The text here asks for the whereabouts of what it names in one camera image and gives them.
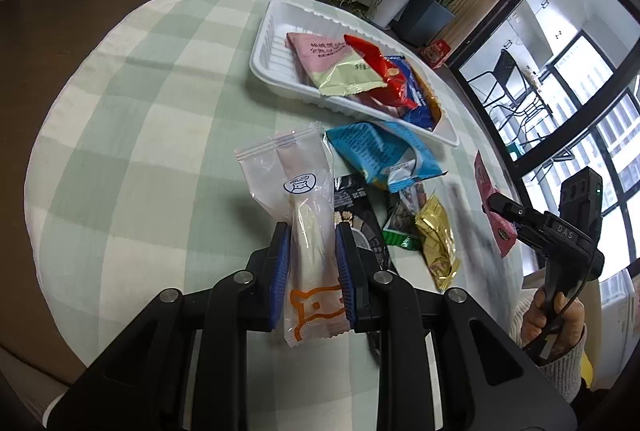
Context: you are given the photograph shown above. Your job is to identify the red snack packet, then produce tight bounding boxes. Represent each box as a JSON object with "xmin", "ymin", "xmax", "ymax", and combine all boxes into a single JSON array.
[{"xmin": 344, "ymin": 34, "xmax": 418, "ymax": 109}]

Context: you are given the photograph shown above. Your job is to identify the black balcony chair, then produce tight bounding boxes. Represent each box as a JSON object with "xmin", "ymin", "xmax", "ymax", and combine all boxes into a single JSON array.
[{"xmin": 467, "ymin": 48, "xmax": 538, "ymax": 132}]

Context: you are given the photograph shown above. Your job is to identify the dark blue snack packet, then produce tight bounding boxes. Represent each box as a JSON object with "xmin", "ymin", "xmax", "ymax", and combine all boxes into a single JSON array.
[{"xmin": 390, "ymin": 56, "xmax": 435, "ymax": 129}]

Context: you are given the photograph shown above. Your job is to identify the orange snack packet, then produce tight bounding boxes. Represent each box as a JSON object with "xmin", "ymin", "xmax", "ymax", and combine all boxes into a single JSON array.
[{"xmin": 415, "ymin": 71, "xmax": 446, "ymax": 128}]

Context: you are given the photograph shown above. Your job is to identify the white balcony cabinets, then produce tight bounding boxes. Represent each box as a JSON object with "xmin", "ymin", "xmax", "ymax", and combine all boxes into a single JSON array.
[{"xmin": 510, "ymin": 0, "xmax": 586, "ymax": 57}]

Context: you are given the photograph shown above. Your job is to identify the light blue snack packet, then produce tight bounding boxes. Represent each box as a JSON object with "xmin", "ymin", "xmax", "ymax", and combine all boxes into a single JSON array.
[{"xmin": 324, "ymin": 122, "xmax": 448, "ymax": 193}]

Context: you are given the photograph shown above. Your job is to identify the clear packet with orange print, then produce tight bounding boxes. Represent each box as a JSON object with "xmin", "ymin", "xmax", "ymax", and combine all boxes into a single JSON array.
[{"xmin": 235, "ymin": 121, "xmax": 351, "ymax": 348}]

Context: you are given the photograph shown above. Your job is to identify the person's right hand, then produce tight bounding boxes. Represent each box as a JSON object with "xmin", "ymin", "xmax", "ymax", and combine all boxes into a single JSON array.
[{"xmin": 520, "ymin": 283, "xmax": 587, "ymax": 364}]

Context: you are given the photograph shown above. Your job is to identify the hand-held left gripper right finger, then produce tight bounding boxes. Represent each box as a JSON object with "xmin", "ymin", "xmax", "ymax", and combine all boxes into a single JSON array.
[{"xmin": 334, "ymin": 222, "xmax": 576, "ymax": 431}]

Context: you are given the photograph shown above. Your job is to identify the red paper bag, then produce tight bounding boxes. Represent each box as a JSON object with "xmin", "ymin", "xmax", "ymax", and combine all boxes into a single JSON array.
[{"xmin": 420, "ymin": 38, "xmax": 452, "ymax": 69}]

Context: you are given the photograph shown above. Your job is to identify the black sliding door frame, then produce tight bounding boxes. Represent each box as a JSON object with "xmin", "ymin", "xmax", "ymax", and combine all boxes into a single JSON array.
[{"xmin": 447, "ymin": 0, "xmax": 640, "ymax": 222}]

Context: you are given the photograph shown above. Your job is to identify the black balcony table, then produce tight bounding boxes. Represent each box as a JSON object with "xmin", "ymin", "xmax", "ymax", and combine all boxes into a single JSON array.
[{"xmin": 520, "ymin": 66, "xmax": 576, "ymax": 152}]

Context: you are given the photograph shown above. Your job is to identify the black snack packet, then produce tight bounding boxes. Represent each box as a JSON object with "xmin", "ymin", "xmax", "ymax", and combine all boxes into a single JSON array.
[{"xmin": 332, "ymin": 174, "xmax": 396, "ymax": 362}]

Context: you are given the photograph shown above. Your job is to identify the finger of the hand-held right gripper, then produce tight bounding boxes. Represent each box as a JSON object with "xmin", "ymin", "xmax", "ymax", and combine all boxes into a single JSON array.
[
  {"xmin": 487, "ymin": 192, "xmax": 549, "ymax": 226},
  {"xmin": 515, "ymin": 221, "xmax": 556, "ymax": 258}
]

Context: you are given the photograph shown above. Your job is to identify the gold snack packet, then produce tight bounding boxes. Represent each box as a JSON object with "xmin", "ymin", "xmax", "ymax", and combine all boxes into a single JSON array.
[{"xmin": 414, "ymin": 196, "xmax": 461, "ymax": 293}]

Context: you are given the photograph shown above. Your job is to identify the person's right forearm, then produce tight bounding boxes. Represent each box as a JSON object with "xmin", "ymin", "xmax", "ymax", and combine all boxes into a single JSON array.
[{"xmin": 510, "ymin": 288, "xmax": 591, "ymax": 404}]

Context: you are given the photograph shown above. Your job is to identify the pink and cream snack packet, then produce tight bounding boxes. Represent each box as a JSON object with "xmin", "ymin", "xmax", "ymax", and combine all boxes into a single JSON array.
[{"xmin": 286, "ymin": 32, "xmax": 386, "ymax": 98}]

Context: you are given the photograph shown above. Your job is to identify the white plastic tray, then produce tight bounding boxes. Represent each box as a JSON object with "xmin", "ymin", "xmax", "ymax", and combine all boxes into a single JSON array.
[{"xmin": 249, "ymin": 0, "xmax": 460, "ymax": 148}]

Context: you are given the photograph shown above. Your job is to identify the green-edged clear nut packet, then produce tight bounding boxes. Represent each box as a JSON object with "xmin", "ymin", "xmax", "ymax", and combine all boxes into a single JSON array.
[{"xmin": 384, "ymin": 184, "xmax": 428, "ymax": 252}]

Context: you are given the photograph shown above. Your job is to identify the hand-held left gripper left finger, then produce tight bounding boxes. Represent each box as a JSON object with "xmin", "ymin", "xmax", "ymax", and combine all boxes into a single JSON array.
[{"xmin": 42, "ymin": 222, "xmax": 292, "ymax": 431}]

